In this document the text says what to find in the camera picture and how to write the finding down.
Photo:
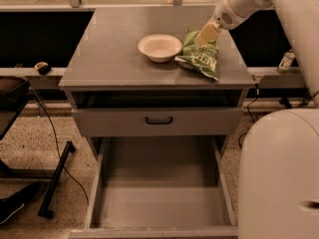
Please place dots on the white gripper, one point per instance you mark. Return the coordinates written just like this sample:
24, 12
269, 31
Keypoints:
225, 16

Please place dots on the green jalapeno chip bag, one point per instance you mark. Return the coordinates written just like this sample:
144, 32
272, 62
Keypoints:
201, 59

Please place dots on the white paper bowl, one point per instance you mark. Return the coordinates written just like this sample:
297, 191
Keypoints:
160, 48

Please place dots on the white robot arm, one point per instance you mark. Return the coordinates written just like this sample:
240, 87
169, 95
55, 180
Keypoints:
278, 188

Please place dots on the grey drawer cabinet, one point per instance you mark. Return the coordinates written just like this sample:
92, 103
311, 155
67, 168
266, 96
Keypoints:
109, 72

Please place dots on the closed grey upper drawer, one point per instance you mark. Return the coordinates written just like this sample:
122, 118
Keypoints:
131, 122

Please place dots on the open grey lower drawer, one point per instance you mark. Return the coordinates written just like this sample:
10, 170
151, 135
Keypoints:
159, 187

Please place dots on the small clear bottle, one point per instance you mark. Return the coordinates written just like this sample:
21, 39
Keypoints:
286, 62

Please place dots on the black wheeled stand right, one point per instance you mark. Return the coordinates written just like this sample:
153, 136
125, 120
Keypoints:
285, 102

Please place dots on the yellow black tape measure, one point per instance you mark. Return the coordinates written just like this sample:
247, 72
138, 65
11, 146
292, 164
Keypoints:
42, 68

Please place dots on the black shoe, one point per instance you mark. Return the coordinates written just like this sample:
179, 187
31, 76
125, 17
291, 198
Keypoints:
11, 205

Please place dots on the black drawer handle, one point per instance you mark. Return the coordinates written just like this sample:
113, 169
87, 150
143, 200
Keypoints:
152, 121

